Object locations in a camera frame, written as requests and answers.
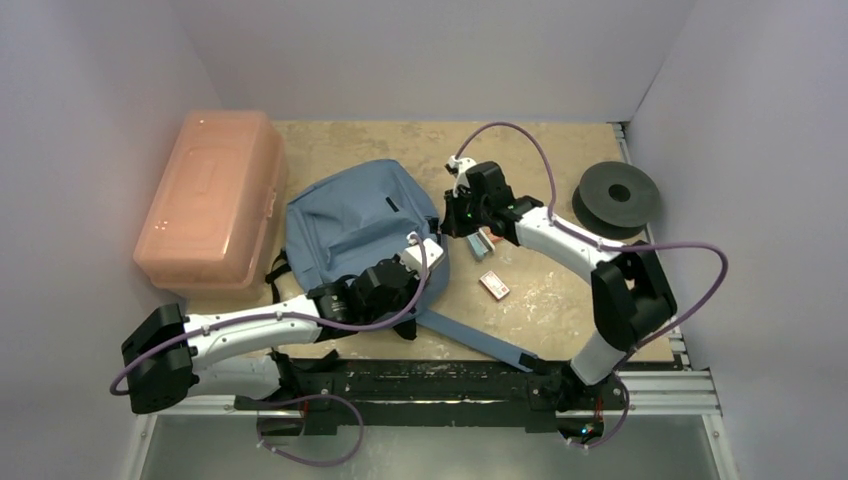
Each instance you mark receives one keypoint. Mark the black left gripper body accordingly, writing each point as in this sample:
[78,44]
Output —
[408,293]

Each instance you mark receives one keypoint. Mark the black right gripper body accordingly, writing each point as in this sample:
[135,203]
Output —
[454,216]

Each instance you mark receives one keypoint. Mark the teal white stapler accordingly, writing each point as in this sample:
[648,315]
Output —
[480,245]

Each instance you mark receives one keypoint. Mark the blue grey backpack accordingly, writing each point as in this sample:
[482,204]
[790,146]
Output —
[349,221]

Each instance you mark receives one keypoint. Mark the small red white card box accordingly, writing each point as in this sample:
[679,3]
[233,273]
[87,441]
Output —
[494,285]

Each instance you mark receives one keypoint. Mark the orange marker pen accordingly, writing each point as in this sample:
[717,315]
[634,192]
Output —
[493,237]

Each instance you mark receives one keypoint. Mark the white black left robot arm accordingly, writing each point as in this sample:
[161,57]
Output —
[171,356]

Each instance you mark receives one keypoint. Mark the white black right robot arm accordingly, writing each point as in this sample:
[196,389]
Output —
[631,296]

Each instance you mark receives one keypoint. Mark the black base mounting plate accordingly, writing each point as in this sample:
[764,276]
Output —
[438,394]

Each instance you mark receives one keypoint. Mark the black filament spool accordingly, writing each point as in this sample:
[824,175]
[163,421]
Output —
[615,200]

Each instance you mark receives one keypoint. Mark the pink plastic storage box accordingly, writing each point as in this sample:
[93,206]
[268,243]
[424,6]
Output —
[210,228]

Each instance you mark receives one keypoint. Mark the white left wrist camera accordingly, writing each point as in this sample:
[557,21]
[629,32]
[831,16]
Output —
[422,256]

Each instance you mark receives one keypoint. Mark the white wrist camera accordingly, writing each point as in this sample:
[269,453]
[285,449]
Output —
[422,256]
[458,167]

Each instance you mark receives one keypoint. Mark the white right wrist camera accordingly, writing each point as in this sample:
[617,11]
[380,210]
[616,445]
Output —
[458,167]

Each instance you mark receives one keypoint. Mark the aluminium frame rails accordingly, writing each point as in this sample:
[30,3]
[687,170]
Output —
[646,392]

